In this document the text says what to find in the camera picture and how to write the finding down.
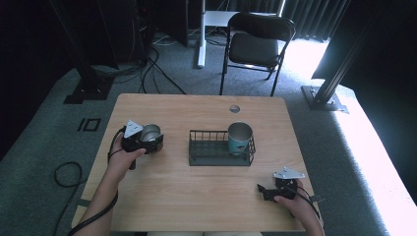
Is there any black folding chair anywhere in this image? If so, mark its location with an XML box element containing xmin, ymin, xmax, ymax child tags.
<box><xmin>218</xmin><ymin>12</ymin><xmax>297</xmax><ymax>98</ymax></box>

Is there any dark equipment rack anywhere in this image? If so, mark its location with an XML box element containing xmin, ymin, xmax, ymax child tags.
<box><xmin>130</xmin><ymin>0</ymin><xmax>190</xmax><ymax>64</ymax></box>

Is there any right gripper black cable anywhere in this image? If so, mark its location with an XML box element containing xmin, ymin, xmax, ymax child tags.
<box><xmin>288</xmin><ymin>185</ymin><xmax>325</xmax><ymax>221</ymax></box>

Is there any black wire basket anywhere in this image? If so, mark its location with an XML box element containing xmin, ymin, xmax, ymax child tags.
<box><xmin>188</xmin><ymin>129</ymin><xmax>257</xmax><ymax>167</ymax></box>

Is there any person's right hand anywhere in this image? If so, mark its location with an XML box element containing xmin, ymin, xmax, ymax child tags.
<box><xmin>272</xmin><ymin>178</ymin><xmax>322</xmax><ymax>228</ymax></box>

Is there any black floor cable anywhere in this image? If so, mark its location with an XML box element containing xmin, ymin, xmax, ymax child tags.
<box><xmin>140</xmin><ymin>48</ymin><xmax>187</xmax><ymax>96</ymax></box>

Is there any teal metal cup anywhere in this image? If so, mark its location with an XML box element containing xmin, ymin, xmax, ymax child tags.
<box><xmin>227</xmin><ymin>121</ymin><xmax>254</xmax><ymax>157</ymax></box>

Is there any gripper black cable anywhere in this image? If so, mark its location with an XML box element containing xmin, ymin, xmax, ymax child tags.
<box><xmin>288</xmin><ymin>185</ymin><xmax>325</xmax><ymax>221</ymax></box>
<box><xmin>53</xmin><ymin>127</ymin><xmax>128</xmax><ymax>236</ymax></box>

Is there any brown metal cup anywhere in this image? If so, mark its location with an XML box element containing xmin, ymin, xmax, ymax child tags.
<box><xmin>140</xmin><ymin>123</ymin><xmax>164</xmax><ymax>155</ymax></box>

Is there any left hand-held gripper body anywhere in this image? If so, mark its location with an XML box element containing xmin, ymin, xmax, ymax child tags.
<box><xmin>120</xmin><ymin>119</ymin><xmax>148</xmax><ymax>154</ymax></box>

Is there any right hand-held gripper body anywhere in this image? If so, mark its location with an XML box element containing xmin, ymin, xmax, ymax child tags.
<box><xmin>272</xmin><ymin>166</ymin><xmax>306</xmax><ymax>202</ymax></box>

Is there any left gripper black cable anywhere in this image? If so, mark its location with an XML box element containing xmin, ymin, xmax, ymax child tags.
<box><xmin>53</xmin><ymin>127</ymin><xmax>128</xmax><ymax>236</ymax></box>

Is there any black metal stand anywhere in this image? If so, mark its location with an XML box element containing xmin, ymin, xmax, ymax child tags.
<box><xmin>48</xmin><ymin>0</ymin><xmax>115</xmax><ymax>105</ymax></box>
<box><xmin>301</xmin><ymin>13</ymin><xmax>350</xmax><ymax>115</ymax></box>

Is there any person's left hand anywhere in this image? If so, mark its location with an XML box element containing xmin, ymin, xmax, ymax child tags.
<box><xmin>105</xmin><ymin>132</ymin><xmax>148</xmax><ymax>185</ymax></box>

